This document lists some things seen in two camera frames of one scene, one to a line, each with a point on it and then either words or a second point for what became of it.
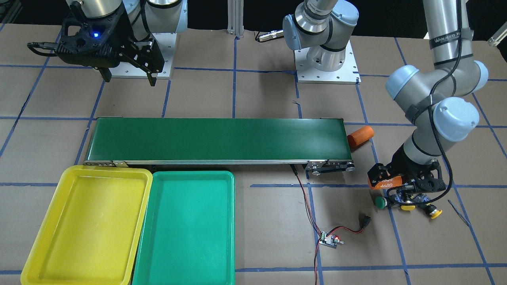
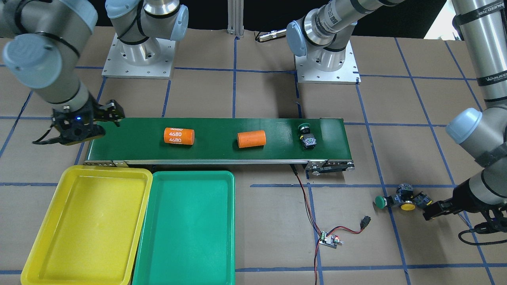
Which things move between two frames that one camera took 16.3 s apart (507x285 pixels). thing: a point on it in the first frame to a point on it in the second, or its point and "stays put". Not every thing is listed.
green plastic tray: [187, 236] stays put
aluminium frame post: [235, 10] stays put
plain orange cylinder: [359, 136] to [251, 138]
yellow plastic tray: [91, 233] stays put
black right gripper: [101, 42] to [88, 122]
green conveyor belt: [320, 145] stays put
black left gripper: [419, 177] to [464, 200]
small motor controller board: [329, 240] stays put
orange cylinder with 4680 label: [393, 181] to [179, 135]
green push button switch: [380, 202] to [309, 139]
